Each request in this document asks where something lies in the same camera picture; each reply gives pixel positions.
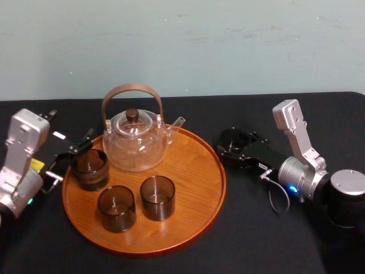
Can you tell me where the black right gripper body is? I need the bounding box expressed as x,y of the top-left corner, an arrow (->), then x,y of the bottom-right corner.
240,139 -> 283,178

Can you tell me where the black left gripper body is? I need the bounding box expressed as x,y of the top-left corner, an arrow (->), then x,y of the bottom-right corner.
33,128 -> 78,183

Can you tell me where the smoky glass cup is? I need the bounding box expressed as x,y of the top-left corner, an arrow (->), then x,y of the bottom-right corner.
220,128 -> 253,154
97,185 -> 137,233
70,148 -> 110,192
140,175 -> 176,221

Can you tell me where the round wooden tray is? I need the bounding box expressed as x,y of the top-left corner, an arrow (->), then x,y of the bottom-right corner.
62,123 -> 228,255

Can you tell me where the glass teapot lid, wooden knob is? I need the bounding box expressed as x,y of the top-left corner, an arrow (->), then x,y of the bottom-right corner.
116,108 -> 155,135

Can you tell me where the black table cloth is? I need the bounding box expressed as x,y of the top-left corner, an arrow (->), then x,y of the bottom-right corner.
0,91 -> 365,274

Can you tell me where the right gripper thin dark cable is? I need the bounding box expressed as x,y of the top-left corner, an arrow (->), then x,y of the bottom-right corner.
259,168 -> 291,214

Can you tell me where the glass teapot with wooden handle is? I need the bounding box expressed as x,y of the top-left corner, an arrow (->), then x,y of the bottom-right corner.
102,82 -> 187,172

